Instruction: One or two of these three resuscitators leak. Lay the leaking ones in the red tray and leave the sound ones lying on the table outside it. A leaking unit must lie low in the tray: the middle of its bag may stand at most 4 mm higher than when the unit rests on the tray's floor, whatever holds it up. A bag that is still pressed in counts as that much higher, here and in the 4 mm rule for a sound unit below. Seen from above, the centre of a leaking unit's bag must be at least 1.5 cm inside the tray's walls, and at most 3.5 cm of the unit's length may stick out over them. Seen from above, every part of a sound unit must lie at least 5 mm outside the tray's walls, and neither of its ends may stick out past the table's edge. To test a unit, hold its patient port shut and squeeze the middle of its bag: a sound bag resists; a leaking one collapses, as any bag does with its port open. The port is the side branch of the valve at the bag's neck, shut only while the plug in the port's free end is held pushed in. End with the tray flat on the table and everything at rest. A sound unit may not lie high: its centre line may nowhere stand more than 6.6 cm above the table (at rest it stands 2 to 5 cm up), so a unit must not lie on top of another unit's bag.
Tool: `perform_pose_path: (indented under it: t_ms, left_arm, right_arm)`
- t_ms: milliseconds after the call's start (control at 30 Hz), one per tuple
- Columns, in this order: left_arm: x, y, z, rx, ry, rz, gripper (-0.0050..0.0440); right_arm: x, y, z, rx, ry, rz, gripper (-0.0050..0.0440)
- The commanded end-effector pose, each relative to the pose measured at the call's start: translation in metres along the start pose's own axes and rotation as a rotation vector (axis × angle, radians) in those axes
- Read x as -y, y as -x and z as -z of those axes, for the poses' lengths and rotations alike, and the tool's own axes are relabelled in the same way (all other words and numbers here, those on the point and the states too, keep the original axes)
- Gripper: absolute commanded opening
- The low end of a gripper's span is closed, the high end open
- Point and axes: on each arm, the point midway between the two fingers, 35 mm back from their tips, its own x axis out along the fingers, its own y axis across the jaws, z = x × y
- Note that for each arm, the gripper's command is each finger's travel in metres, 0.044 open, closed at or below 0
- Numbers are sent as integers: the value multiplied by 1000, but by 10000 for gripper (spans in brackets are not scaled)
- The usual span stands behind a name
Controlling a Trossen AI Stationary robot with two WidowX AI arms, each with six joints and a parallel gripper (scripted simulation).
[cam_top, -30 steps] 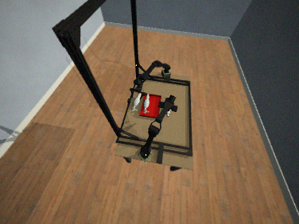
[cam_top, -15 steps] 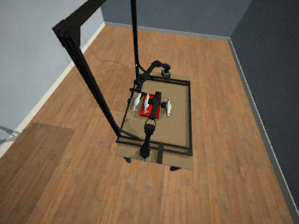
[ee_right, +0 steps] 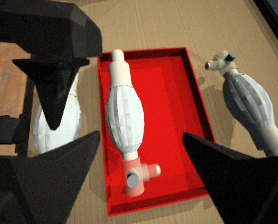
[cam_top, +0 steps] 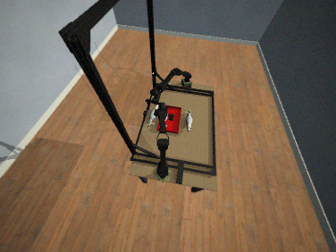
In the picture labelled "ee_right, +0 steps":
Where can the red tray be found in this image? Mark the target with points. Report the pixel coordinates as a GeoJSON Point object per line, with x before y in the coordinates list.
{"type": "Point", "coordinates": [171, 100]}

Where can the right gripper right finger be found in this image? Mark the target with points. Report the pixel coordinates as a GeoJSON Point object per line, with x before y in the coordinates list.
{"type": "Point", "coordinates": [241, 187]}

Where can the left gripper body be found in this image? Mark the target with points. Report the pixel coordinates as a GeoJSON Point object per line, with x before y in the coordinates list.
{"type": "Point", "coordinates": [57, 30]}

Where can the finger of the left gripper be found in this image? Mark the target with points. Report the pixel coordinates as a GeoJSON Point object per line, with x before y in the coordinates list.
{"type": "Point", "coordinates": [53, 83]}

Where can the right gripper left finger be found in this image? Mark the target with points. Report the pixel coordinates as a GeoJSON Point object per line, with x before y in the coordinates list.
{"type": "Point", "coordinates": [46, 186]}

